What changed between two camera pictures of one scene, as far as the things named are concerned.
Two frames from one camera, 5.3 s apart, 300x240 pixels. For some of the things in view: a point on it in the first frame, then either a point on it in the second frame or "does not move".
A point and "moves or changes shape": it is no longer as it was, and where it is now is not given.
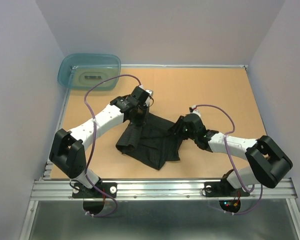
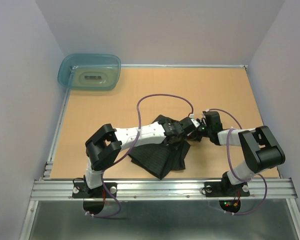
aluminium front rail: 157,189 does not move
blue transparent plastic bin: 80,71 does not move
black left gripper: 142,120 to 183,138
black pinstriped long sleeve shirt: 152,142 moves or changes shape
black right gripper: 176,129 to 199,138
